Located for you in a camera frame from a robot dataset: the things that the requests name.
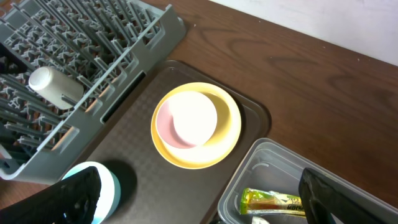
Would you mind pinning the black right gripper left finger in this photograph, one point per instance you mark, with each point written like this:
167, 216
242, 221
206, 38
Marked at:
72, 200

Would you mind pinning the cream cup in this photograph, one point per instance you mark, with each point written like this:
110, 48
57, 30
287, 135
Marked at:
51, 84

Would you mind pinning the light blue bowl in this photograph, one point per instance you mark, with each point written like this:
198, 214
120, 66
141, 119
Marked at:
110, 192

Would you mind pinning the pink bowl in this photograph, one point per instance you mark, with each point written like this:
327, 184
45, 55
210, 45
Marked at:
186, 120

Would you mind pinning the grey dishwasher rack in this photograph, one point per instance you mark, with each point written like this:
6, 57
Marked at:
108, 46

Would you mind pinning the brown serving tray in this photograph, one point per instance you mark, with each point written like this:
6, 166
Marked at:
152, 189

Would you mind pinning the yellow plate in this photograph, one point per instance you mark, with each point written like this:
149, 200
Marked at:
221, 143

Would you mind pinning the white napkin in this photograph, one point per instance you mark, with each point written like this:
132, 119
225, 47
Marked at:
259, 220

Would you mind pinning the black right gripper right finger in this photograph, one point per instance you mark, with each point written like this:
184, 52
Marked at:
326, 199

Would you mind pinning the clear plastic bin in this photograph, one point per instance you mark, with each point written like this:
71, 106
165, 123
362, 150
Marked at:
271, 166

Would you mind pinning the green snack wrapper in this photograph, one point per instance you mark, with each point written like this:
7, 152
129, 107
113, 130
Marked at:
259, 202

